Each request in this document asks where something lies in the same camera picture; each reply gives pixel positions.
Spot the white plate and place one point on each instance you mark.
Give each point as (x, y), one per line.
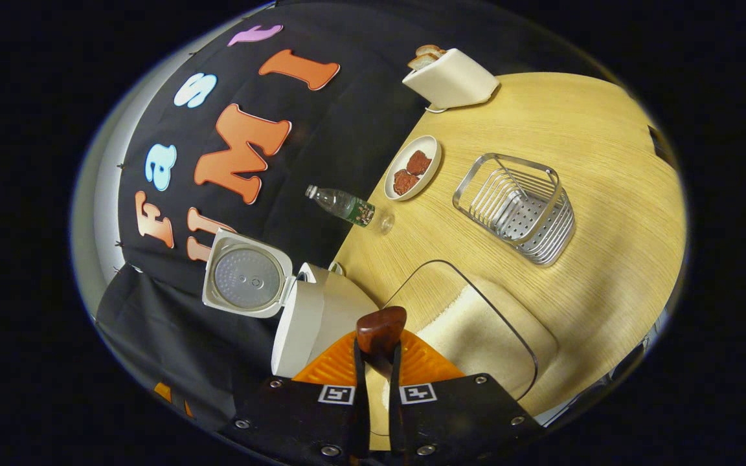
(430, 146)

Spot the toasted bread slice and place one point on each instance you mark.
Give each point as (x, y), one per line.
(423, 61)
(430, 50)

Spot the clear plastic water bottle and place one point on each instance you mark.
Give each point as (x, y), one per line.
(347, 207)

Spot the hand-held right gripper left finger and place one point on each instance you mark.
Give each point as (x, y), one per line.
(361, 421)

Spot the cream white toaster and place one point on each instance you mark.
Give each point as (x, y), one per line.
(454, 81)

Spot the white rice cooker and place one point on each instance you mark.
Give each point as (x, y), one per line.
(321, 310)

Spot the black table edge bracket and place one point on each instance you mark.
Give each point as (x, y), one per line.
(661, 145)

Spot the black backdrop cloth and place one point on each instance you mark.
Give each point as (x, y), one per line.
(347, 129)

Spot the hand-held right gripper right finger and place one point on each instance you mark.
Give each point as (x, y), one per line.
(395, 421)

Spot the red meat piece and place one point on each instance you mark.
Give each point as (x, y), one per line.
(419, 162)
(405, 182)

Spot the brown wooden spoon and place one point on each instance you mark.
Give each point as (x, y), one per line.
(379, 330)

